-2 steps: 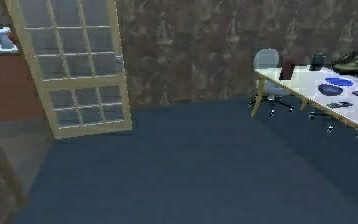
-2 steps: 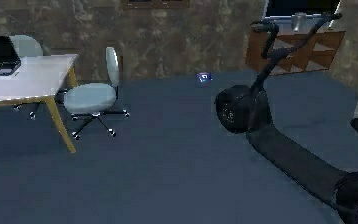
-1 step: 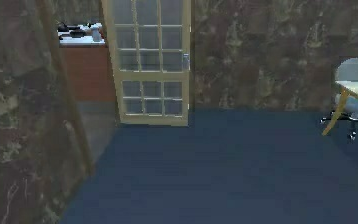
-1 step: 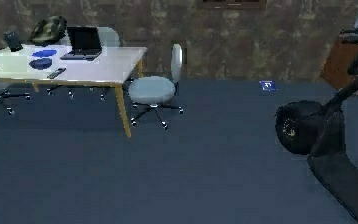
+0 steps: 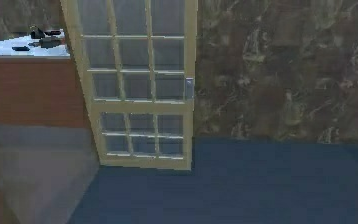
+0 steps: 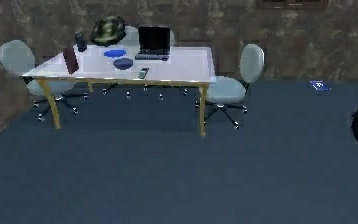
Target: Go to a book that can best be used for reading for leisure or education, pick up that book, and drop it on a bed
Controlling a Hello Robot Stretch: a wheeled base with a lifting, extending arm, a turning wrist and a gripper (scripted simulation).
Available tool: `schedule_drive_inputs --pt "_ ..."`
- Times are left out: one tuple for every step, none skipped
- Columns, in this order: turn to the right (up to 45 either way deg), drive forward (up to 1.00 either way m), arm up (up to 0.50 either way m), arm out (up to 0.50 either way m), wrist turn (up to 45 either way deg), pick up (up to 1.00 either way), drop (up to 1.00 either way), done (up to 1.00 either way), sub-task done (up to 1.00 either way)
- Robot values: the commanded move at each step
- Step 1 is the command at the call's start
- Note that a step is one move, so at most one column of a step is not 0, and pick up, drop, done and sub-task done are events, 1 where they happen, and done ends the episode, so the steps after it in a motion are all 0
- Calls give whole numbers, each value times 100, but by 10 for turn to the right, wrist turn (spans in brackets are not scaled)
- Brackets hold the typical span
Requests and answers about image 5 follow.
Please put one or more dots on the cream glazed room door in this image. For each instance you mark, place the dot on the cream glazed room door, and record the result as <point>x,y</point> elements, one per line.
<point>138,106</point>

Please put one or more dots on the dark grey pan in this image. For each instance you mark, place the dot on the dark grey pan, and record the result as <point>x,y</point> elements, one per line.
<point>50,42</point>

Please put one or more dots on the brown counter with pale top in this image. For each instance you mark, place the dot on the brown counter with pale top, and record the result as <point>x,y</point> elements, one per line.
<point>33,90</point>

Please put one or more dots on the dark red-black object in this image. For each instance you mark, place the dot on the dark red-black object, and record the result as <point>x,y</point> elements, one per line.
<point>53,32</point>

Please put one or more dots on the black kettle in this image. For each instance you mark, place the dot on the black kettle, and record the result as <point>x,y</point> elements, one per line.
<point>36,33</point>

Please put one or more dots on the flat black object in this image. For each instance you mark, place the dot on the flat black object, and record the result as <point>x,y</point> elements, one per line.
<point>20,48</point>

